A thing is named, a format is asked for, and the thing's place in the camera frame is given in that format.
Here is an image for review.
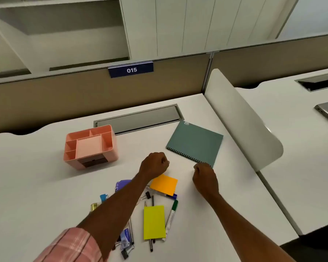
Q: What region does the person's left hand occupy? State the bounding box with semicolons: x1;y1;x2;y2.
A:
138;152;171;181

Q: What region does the person's right hand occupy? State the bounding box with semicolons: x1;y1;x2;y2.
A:
192;162;220;199

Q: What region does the orange sticky note pad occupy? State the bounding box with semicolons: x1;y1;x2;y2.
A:
149;174;178;197

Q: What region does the blue capped white marker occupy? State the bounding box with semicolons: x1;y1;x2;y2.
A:
146;186;178;201

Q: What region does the black pencil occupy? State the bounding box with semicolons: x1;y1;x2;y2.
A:
151;195;156;244

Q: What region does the purple hole punch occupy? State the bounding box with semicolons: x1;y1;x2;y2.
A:
115;179;132;193

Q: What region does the green spiral desk calendar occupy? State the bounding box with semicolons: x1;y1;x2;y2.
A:
165;120;224;168

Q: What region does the green capped white marker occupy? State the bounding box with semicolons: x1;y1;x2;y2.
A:
161;200;179;241

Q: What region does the yellow sticky note pad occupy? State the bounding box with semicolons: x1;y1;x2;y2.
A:
143;205;167;241

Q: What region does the pink desk organizer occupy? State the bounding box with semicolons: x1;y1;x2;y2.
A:
63;124;118;171

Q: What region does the blue staple box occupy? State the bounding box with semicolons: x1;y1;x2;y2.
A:
120;228;132;250

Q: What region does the person's left forearm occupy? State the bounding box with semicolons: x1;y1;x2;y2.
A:
76;173;153;261

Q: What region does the person's right forearm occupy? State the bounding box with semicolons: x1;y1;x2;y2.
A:
206;192;296;262

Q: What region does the white side divider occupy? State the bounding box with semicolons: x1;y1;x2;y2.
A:
203;68;284;172

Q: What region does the blue number sign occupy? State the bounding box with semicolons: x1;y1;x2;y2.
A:
108;61;154;79

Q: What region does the pink plaid sleeve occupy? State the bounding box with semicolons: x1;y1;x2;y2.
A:
34;227;104;262

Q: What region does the beige partition panel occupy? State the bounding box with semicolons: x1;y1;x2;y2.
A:
0;53;211;135
207;32;328;89

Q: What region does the white open shelf unit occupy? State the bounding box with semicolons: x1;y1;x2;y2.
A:
0;0;132;79

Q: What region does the white panelled cabinet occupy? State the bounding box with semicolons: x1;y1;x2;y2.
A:
119;0;301;60

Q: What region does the grey cable tray cover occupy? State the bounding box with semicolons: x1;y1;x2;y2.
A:
294;71;328;92
93;104;185;136

